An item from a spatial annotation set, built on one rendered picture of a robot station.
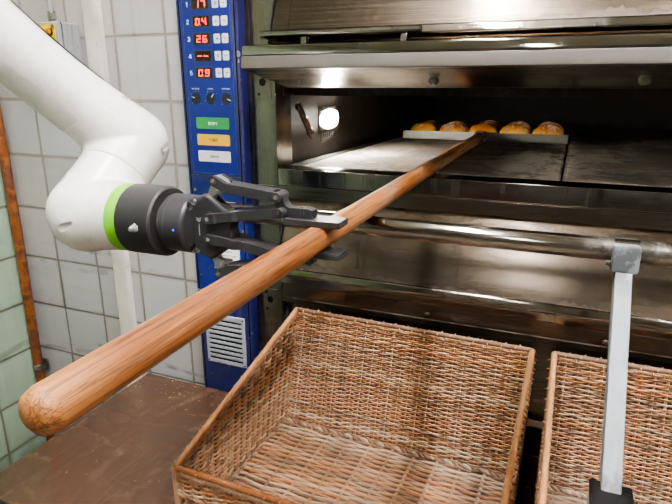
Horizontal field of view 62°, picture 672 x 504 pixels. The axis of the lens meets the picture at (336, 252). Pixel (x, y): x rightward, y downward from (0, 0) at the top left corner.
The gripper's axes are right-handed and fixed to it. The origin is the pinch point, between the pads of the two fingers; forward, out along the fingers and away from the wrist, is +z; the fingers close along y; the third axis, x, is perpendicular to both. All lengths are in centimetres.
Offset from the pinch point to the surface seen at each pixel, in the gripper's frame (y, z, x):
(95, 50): -25, -84, -56
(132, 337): -1.3, 0.9, 32.1
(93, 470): 61, -59, -16
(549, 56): -21, 22, -41
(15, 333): 57, -125, -52
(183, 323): -0.7, 1.7, 27.9
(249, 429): 53, -30, -31
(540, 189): 2, 23, -56
